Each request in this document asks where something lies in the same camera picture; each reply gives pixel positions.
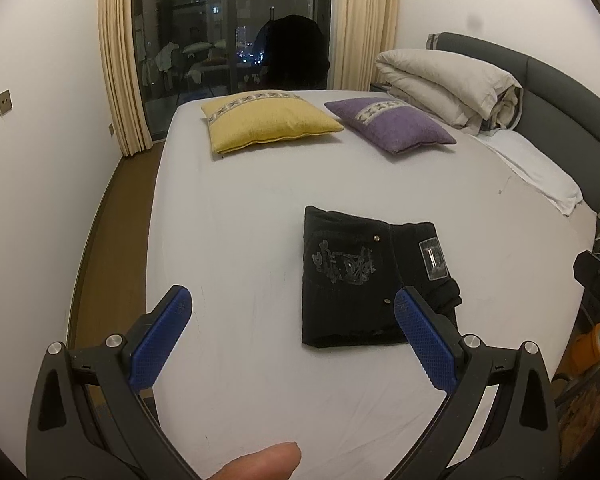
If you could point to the brass wall switch plate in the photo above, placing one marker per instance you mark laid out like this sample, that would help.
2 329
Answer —
3 102

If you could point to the purple cushion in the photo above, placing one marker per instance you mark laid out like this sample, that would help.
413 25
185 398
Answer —
400 122

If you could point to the grey padded headboard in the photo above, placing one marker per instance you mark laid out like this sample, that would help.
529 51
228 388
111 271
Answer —
570 95

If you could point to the beige curtain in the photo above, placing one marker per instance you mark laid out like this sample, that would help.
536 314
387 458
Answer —
365 20
122 60

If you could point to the bed with white sheet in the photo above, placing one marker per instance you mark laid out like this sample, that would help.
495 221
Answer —
240 220

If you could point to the person's left hand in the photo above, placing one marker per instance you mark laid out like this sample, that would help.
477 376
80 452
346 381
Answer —
262 465

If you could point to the dark rounded object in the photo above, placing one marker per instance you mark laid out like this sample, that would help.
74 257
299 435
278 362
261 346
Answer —
295 55

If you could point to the glass balcony door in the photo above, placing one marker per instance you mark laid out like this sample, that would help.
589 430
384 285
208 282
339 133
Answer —
205 35

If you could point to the folded beige duvet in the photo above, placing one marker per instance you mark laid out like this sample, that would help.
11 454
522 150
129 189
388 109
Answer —
445 82

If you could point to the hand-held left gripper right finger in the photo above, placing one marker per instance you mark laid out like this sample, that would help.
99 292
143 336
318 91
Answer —
427 342

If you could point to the white pillow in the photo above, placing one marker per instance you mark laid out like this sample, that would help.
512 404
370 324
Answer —
535 170

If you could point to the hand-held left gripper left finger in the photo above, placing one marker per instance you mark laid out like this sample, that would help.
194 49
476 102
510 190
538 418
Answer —
157 340

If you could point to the black pants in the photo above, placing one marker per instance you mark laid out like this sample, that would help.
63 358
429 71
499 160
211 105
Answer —
350 305

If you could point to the striped colourful box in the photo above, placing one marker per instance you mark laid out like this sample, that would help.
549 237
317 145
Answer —
597 342

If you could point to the yellow cushion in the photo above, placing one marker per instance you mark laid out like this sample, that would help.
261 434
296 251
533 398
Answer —
265 120

